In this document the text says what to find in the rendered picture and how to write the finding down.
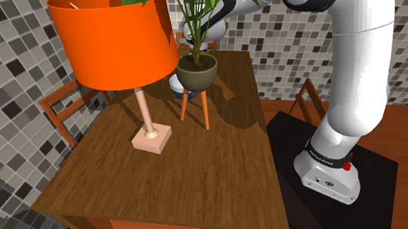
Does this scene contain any white and blue bowl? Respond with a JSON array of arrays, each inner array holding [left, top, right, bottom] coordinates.
[[168, 72, 200, 103]]

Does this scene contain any potted plant on wooden stand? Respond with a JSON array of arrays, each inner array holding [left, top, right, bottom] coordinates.
[[119, 0, 271, 138]]

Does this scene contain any brown wooden table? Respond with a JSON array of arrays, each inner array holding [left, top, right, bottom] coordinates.
[[18, 45, 291, 229]]

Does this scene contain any orange shade table lamp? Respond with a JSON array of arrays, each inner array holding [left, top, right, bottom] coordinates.
[[46, 0, 188, 163]]

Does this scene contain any black robot stand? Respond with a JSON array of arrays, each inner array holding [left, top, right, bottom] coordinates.
[[212, 101, 404, 229]]

